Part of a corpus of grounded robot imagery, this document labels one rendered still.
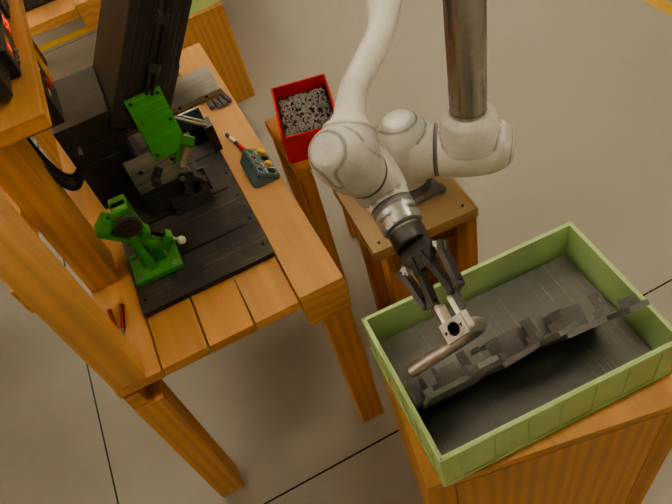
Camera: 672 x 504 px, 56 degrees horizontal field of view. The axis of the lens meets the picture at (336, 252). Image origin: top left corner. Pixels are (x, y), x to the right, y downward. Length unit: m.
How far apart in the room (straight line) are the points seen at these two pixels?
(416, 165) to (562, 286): 0.51
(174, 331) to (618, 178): 2.21
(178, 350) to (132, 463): 1.05
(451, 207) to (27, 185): 1.16
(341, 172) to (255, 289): 0.81
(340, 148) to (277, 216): 0.91
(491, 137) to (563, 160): 1.59
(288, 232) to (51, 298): 0.73
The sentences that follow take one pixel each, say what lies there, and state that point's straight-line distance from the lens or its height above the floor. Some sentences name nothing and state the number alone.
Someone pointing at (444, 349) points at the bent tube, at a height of 1.11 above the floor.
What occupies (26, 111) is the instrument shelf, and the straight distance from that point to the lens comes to 1.64.
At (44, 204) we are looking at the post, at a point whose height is 1.25.
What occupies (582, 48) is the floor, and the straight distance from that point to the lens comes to 4.05.
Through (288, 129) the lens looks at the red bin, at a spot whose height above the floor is 0.87.
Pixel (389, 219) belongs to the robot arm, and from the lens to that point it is 1.25.
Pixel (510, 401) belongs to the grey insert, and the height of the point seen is 0.85.
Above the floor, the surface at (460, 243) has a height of 0.71.
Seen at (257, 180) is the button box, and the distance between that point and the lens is 2.08.
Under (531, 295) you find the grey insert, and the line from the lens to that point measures 1.77.
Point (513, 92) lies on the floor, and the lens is 3.74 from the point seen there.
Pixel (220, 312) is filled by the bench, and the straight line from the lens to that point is 1.85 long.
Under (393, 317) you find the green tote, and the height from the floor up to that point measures 0.92.
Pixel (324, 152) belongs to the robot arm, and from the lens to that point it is 1.12.
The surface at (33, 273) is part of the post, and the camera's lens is 1.49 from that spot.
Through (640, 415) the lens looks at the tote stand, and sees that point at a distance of 1.70.
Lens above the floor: 2.30
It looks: 49 degrees down
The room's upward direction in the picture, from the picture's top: 17 degrees counter-clockwise
